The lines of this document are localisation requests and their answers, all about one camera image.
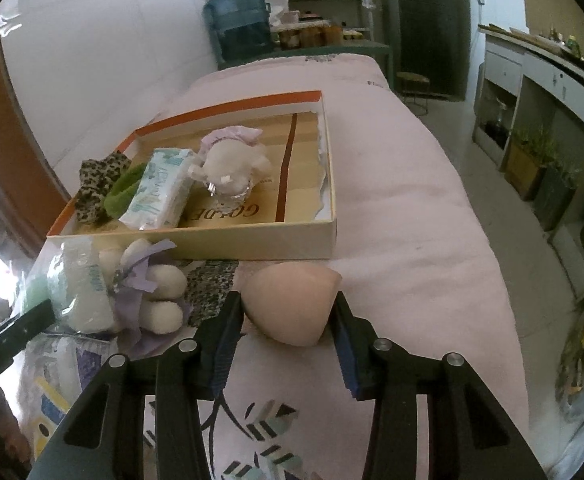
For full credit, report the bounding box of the plush bear lavender dress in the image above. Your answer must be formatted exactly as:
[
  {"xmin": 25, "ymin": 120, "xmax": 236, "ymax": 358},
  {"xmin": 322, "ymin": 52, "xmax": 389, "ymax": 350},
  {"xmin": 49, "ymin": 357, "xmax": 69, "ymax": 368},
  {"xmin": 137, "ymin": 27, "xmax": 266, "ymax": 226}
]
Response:
[{"xmin": 99, "ymin": 239, "xmax": 189, "ymax": 357}]

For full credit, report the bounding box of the yellow white packet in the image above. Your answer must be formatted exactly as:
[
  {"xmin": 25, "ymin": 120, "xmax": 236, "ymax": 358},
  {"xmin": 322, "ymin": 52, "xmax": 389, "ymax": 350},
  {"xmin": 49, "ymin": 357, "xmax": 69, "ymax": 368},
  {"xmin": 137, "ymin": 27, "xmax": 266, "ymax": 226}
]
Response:
[{"xmin": 31, "ymin": 376, "xmax": 74, "ymax": 444}]

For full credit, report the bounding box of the small round stool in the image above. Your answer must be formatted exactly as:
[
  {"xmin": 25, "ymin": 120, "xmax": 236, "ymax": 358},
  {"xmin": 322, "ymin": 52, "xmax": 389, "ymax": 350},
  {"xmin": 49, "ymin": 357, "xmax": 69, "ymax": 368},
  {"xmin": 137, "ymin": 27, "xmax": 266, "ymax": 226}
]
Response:
[{"xmin": 396, "ymin": 72, "xmax": 432, "ymax": 117}]

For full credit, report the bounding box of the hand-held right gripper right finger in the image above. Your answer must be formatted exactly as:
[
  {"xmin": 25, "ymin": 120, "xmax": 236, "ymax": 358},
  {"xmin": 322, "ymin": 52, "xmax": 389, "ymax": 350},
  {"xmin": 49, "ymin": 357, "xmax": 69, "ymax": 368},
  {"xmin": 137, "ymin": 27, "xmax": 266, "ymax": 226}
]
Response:
[{"xmin": 329, "ymin": 292, "xmax": 547, "ymax": 480}]

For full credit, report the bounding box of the potted plant yellow planter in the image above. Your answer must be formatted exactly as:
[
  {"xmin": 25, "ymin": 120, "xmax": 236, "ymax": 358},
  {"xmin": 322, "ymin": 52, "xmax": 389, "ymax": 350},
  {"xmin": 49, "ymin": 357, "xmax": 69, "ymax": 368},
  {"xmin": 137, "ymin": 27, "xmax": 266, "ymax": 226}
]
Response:
[{"xmin": 503, "ymin": 129, "xmax": 553, "ymax": 202}]

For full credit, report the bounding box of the green low table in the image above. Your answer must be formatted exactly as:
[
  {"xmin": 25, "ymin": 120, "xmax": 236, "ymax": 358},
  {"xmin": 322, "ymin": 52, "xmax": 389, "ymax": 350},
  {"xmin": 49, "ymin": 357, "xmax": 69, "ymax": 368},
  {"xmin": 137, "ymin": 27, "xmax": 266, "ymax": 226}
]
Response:
[{"xmin": 217, "ymin": 37, "xmax": 393, "ymax": 82}]

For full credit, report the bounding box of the plush bear pink dress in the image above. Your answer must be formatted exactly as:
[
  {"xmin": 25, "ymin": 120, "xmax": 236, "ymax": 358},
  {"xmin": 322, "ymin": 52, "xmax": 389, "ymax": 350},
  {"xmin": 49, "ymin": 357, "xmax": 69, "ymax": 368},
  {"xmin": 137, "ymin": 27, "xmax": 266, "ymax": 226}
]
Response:
[{"xmin": 189, "ymin": 126, "xmax": 273, "ymax": 212}]

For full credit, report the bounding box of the row of jars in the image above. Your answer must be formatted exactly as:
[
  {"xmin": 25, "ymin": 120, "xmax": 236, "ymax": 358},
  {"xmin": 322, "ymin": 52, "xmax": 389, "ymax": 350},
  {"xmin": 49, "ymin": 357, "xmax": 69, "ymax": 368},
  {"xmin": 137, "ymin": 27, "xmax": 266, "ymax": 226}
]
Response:
[{"xmin": 276, "ymin": 21, "xmax": 346, "ymax": 52}]

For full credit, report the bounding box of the kitchen counter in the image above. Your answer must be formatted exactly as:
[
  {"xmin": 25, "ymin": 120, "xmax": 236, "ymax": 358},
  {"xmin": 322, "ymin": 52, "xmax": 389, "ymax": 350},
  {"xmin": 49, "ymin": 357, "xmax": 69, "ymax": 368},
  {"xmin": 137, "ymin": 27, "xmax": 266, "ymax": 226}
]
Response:
[{"xmin": 472, "ymin": 25, "xmax": 584, "ymax": 302}]

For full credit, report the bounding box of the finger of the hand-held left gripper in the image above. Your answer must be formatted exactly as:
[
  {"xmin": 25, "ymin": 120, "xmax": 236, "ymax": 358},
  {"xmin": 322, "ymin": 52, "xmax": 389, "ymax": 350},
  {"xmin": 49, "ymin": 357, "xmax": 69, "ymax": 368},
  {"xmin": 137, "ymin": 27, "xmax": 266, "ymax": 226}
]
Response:
[{"xmin": 0, "ymin": 300, "xmax": 57, "ymax": 348}]

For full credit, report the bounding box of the floral tissue pack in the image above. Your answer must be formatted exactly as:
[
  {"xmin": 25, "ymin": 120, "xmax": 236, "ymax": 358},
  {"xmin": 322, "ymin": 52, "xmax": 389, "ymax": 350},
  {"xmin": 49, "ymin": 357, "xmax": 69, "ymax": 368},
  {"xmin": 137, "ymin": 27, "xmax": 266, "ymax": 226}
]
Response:
[
  {"xmin": 119, "ymin": 147, "xmax": 195, "ymax": 231},
  {"xmin": 46, "ymin": 237, "xmax": 116, "ymax": 334}
]

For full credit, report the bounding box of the person's left hand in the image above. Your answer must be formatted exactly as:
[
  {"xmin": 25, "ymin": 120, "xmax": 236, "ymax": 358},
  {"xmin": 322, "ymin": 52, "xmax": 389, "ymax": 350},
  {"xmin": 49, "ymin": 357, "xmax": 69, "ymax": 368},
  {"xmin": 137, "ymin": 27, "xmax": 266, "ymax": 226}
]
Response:
[{"xmin": 0, "ymin": 382, "xmax": 33, "ymax": 466}]

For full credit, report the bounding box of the leopard print scrunchie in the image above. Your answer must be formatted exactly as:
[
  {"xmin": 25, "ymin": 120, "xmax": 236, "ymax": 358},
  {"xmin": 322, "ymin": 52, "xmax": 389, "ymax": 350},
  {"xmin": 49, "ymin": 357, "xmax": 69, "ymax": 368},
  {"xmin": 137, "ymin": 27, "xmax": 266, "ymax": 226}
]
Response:
[{"xmin": 74, "ymin": 154, "xmax": 134, "ymax": 227}]

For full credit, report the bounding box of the blue water jug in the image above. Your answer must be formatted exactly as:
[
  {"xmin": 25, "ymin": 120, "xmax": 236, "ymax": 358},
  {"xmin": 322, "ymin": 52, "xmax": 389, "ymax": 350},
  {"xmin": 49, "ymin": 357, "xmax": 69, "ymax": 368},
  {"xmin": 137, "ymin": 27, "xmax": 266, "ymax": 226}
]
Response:
[{"xmin": 203, "ymin": 0, "xmax": 273, "ymax": 62}]

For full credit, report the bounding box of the wooden door frame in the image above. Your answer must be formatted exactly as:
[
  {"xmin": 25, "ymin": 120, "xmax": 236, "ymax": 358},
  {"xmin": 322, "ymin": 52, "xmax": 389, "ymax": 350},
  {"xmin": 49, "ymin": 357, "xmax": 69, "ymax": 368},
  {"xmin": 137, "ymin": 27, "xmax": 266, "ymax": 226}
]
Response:
[{"xmin": 0, "ymin": 15, "xmax": 73, "ymax": 257}]

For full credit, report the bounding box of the potted plant dark planter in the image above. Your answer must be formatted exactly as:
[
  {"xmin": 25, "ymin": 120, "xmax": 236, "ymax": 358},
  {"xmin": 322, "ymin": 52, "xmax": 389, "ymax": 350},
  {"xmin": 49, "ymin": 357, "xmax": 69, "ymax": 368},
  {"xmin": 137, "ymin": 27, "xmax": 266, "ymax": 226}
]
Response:
[{"xmin": 534, "ymin": 160, "xmax": 581, "ymax": 232}]

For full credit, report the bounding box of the dark refrigerator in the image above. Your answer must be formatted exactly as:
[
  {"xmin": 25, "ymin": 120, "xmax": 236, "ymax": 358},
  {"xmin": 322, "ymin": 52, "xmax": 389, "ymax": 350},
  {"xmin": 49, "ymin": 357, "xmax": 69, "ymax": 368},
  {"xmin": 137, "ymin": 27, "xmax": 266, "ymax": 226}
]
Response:
[{"xmin": 392, "ymin": 0, "xmax": 472, "ymax": 99}]

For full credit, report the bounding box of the green fuzzy scrunchie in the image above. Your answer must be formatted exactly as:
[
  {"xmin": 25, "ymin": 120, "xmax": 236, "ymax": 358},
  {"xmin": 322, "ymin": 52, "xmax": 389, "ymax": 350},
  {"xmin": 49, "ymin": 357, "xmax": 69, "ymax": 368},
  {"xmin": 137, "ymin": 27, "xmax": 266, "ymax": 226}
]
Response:
[{"xmin": 103, "ymin": 164, "xmax": 151, "ymax": 219}]

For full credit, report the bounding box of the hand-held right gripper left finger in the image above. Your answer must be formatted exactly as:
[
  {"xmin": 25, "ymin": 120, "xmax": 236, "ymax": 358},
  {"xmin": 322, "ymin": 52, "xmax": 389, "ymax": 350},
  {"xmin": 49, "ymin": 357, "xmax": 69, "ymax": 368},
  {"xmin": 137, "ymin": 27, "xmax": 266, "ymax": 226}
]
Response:
[{"xmin": 27, "ymin": 290, "xmax": 245, "ymax": 480}]

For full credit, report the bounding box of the beige makeup sponge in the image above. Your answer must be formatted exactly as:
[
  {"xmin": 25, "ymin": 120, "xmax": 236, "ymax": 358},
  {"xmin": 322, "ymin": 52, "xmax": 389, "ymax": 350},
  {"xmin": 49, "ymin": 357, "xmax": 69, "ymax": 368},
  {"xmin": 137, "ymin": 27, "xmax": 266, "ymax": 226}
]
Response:
[{"xmin": 242, "ymin": 265, "xmax": 344, "ymax": 347}]

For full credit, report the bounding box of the shallow cardboard box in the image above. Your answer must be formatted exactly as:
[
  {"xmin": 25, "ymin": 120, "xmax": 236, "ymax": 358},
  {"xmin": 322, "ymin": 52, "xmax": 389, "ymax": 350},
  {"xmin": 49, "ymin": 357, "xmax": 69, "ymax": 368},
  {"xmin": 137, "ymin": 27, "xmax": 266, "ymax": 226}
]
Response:
[{"xmin": 47, "ymin": 91, "xmax": 341, "ymax": 261}]

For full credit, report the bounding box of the white packet purple print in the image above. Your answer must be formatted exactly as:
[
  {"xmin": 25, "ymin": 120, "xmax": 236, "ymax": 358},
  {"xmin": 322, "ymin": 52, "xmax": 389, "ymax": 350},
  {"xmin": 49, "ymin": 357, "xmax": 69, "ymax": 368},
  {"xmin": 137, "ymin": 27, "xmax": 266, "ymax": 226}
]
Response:
[{"xmin": 26, "ymin": 334, "xmax": 119, "ymax": 412}]

